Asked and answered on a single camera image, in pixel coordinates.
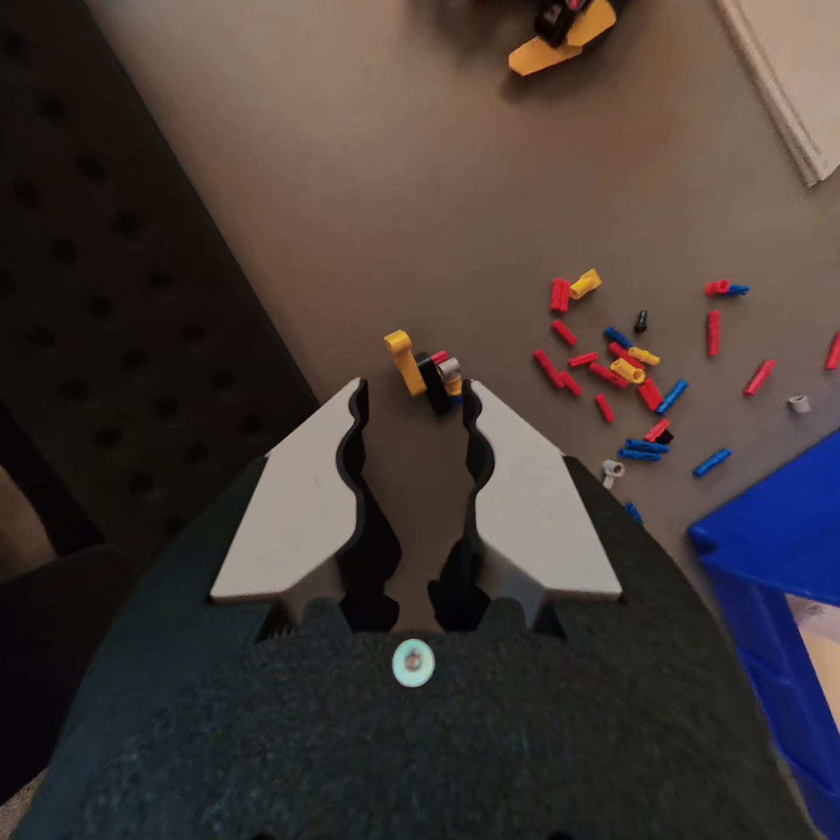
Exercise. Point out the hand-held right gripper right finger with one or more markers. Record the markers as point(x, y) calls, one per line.
point(544, 518)

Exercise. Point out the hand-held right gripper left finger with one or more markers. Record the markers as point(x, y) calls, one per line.
point(289, 518)

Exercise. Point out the yellow black lego subassembly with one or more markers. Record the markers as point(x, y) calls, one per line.
point(410, 367)

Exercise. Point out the lego car chassis assembly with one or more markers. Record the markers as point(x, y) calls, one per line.
point(564, 39)

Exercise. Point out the lego instruction booklet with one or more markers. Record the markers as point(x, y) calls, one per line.
point(787, 79)

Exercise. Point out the pile of red blue pins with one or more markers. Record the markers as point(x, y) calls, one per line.
point(623, 374)

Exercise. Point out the blue plastic bin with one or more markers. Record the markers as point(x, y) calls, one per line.
point(774, 558)

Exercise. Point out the black perforated board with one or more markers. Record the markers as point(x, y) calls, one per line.
point(131, 295)

